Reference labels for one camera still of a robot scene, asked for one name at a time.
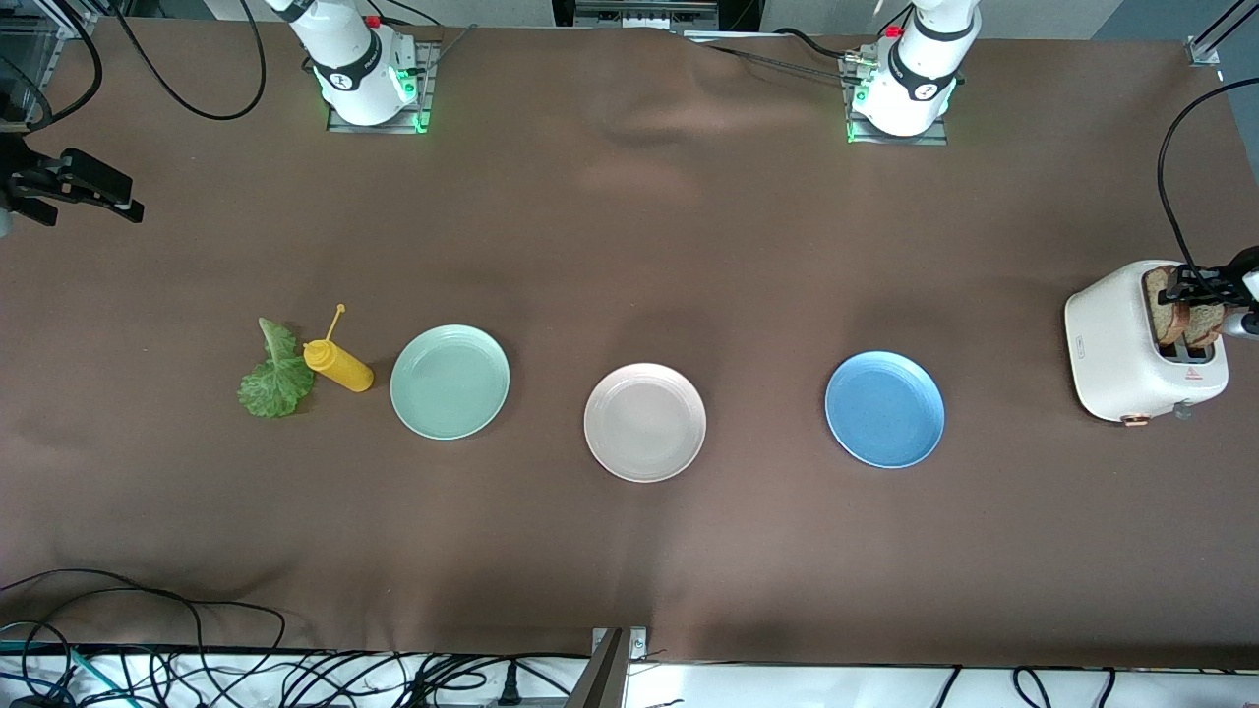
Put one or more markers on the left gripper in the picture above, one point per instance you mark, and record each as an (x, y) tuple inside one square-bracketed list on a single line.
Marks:
[(1241, 265)]

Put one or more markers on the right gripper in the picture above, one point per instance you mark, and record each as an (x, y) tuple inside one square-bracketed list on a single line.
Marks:
[(22, 183)]

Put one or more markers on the brown bread slice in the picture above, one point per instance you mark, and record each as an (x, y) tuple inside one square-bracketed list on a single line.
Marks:
[(1210, 323), (1166, 323)]

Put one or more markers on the green lettuce leaf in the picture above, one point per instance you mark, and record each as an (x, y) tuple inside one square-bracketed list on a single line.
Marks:
[(275, 388)]

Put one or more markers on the yellow squeeze bottle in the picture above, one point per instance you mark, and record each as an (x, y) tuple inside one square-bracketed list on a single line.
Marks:
[(339, 366)]

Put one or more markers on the blue plate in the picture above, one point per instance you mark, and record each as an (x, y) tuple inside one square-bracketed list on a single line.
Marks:
[(885, 410)]

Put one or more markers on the green plate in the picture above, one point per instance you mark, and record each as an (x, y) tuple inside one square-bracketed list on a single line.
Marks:
[(449, 383)]

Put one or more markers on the beige plate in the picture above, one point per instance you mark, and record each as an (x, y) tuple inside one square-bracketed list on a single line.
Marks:
[(644, 423)]

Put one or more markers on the white toaster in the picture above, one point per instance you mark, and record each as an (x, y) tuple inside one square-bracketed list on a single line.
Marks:
[(1111, 354)]

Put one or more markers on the black equipment box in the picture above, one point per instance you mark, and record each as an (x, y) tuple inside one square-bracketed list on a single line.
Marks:
[(738, 12)]

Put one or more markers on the brown table cloth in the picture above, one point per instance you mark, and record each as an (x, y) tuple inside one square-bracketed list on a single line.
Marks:
[(629, 246)]

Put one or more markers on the black power plug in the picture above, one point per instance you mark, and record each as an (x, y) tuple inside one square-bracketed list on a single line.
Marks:
[(509, 686)]

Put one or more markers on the aluminium frame rail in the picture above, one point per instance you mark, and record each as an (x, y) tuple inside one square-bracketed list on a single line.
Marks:
[(1202, 49), (59, 22)]

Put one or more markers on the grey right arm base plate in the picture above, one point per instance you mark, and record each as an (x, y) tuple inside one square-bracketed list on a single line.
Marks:
[(339, 123)]

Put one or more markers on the grey left arm base plate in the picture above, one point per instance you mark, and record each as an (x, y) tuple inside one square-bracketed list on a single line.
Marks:
[(939, 138)]

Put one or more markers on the grey metal bracket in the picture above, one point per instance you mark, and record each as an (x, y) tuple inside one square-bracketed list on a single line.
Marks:
[(610, 669)]

